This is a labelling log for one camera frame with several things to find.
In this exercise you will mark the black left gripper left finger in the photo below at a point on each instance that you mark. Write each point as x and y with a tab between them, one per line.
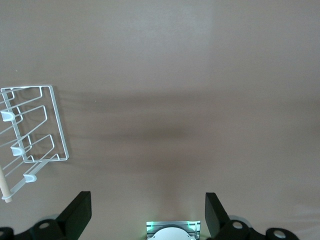
75	215

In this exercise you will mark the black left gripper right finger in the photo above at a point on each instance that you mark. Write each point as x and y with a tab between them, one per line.
215	215

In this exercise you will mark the wooden rack rod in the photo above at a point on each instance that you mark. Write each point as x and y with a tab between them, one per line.
4	186

